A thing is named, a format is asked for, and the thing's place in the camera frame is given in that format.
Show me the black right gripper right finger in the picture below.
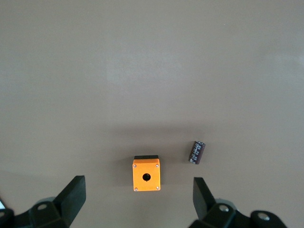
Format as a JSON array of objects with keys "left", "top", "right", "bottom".
[{"left": 190, "top": 177, "right": 288, "bottom": 228}]

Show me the orange button enclosure box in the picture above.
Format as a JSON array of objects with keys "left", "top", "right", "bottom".
[{"left": 132, "top": 155, "right": 162, "bottom": 192}]

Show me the dark cylindrical capacitor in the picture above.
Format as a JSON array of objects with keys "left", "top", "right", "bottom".
[{"left": 189, "top": 141, "right": 206, "bottom": 165}]

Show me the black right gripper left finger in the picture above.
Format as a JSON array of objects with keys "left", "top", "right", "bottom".
[{"left": 0, "top": 175, "right": 86, "bottom": 228}]

